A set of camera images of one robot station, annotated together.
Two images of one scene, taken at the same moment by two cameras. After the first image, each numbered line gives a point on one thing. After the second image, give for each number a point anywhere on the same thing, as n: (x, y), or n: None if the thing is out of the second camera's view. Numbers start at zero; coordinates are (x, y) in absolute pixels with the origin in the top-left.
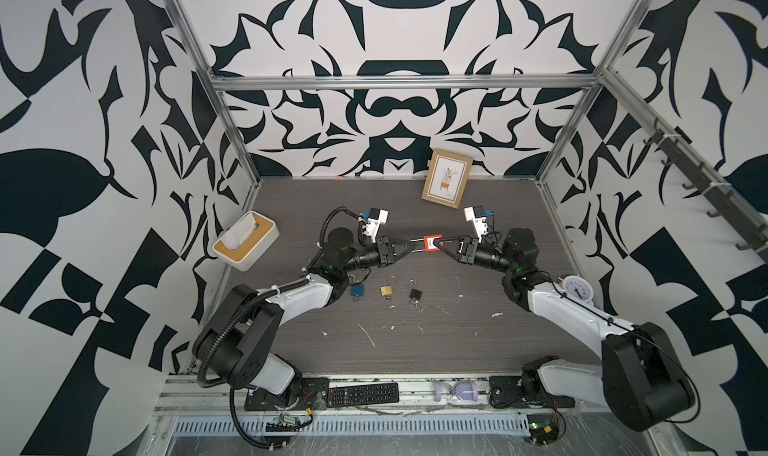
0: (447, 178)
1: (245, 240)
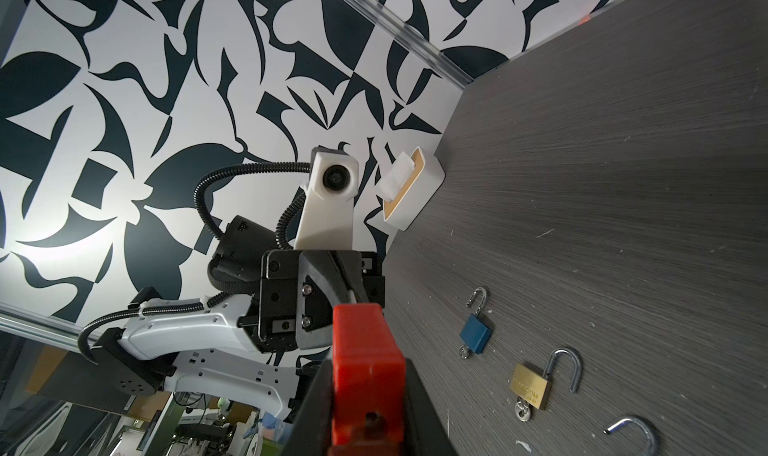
0: None
1: (409, 186)
